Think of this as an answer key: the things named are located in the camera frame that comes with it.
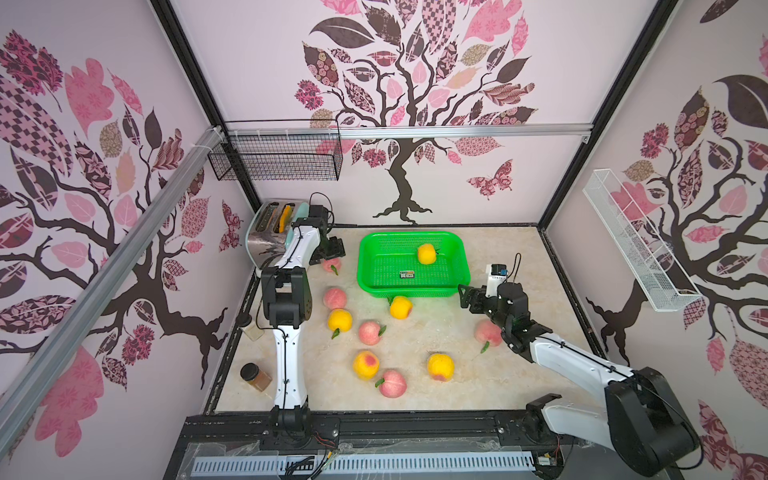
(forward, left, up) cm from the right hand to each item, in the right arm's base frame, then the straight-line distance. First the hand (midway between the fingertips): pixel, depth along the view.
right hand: (469, 289), depth 87 cm
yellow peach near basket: (-1, +20, -8) cm, 22 cm away
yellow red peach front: (-20, +31, -6) cm, 37 cm away
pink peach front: (-25, +23, -6) cm, 35 cm away
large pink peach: (+1, +41, -5) cm, 42 cm away
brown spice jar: (-23, +59, -2) cm, 63 cm away
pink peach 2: (-10, +30, -6) cm, 32 cm away
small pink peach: (-11, -5, -6) cm, 14 cm away
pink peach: (+16, +44, -7) cm, 48 cm away
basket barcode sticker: (+15, +18, -12) cm, 26 cm away
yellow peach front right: (-21, +10, -6) cm, 24 cm away
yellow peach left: (-6, +40, -7) cm, 41 cm away
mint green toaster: (+23, +64, +5) cm, 68 cm away
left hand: (+18, +46, -6) cm, 49 cm away
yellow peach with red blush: (+20, +10, -7) cm, 23 cm away
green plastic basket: (+20, +24, -13) cm, 34 cm away
